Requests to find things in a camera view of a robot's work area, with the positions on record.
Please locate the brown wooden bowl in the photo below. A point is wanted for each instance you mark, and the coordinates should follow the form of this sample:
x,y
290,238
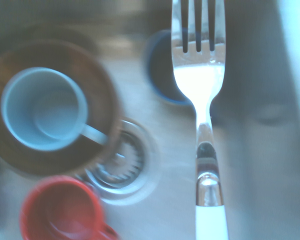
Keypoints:
x,y
100,82

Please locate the stainless steel double sink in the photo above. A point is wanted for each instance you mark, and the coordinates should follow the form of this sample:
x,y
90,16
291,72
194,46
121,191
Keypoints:
x,y
252,162

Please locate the metal sink drain strainer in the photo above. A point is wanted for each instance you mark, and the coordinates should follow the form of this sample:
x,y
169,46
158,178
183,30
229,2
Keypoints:
x,y
130,162

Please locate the silver metal fork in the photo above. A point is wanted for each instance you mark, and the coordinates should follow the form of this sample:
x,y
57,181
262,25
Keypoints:
x,y
202,82

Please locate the navy blue mug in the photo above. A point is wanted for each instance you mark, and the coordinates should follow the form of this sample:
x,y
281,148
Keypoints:
x,y
162,75

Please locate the red plastic cup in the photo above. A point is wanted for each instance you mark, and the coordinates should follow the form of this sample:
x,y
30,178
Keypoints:
x,y
62,212

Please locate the grey mug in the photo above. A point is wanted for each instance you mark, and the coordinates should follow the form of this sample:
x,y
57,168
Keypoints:
x,y
40,110

